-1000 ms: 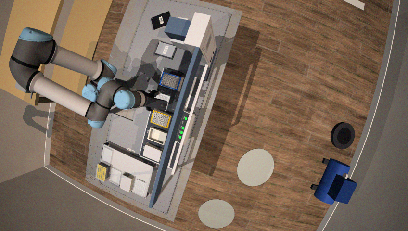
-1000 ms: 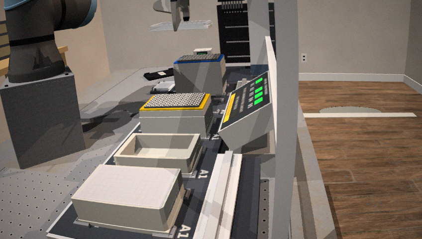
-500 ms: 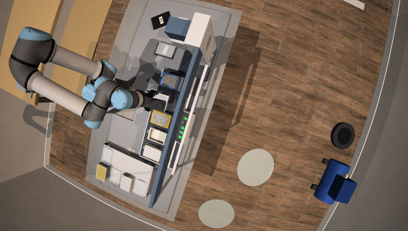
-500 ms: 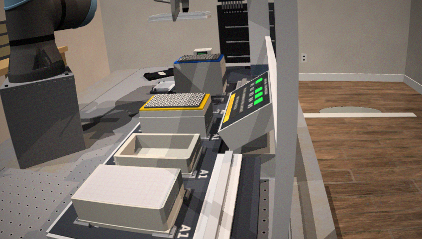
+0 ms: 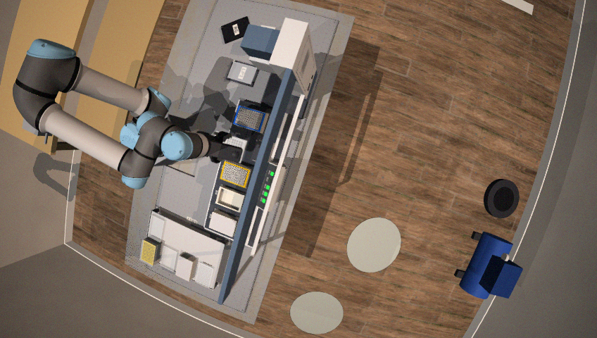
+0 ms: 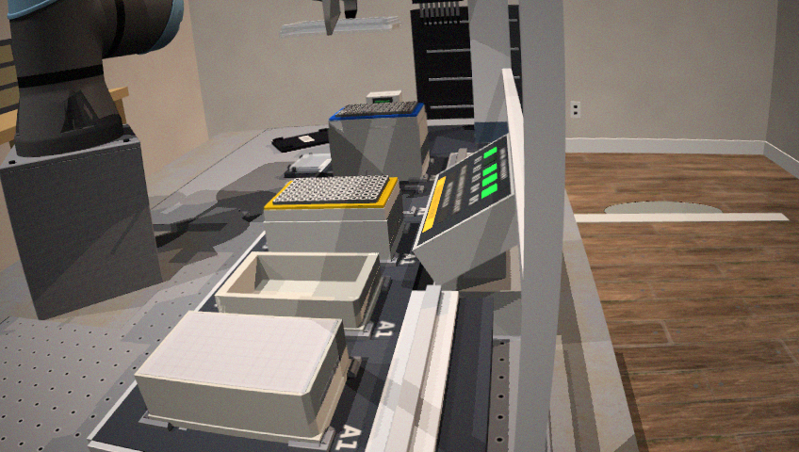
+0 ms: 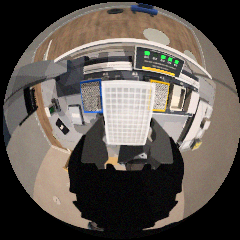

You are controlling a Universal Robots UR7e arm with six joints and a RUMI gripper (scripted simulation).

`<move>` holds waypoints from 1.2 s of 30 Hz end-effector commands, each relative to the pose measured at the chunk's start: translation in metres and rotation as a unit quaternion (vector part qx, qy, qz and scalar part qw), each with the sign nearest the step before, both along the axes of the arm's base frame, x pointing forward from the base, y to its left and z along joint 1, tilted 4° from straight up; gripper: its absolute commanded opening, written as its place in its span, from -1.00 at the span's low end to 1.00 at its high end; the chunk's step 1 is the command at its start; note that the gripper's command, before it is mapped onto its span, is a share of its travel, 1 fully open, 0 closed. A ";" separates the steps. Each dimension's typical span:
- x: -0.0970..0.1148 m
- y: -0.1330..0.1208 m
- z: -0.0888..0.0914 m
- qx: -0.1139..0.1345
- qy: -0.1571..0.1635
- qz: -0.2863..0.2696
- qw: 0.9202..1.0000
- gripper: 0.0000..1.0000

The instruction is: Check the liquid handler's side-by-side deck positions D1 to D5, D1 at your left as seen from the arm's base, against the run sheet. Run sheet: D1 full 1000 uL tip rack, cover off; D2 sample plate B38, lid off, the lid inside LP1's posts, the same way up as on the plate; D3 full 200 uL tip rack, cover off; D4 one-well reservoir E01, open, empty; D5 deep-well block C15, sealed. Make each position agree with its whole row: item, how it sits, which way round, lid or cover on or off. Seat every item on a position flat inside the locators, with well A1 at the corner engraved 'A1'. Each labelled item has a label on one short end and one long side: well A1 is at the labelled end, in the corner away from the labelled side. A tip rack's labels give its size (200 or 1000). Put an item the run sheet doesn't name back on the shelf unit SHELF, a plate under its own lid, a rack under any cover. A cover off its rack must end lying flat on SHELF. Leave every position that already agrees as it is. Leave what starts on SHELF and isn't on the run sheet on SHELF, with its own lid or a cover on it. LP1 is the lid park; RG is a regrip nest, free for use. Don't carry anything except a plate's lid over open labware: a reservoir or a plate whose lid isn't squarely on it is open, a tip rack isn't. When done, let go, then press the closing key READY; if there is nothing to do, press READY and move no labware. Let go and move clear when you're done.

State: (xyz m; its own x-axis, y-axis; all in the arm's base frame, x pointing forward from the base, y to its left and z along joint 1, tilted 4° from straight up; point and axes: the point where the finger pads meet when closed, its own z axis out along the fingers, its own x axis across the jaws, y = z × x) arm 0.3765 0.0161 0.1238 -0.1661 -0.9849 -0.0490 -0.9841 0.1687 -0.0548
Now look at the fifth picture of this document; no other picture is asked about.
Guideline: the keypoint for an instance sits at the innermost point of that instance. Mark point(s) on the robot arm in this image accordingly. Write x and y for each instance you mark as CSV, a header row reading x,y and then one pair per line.
x,y
50,67

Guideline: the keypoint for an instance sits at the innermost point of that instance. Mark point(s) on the beige open rectangular reservoir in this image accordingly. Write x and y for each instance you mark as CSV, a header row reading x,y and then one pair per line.
x,y
230,198

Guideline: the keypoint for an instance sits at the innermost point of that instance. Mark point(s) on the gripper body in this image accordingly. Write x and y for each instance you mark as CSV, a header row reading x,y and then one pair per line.
x,y
210,137

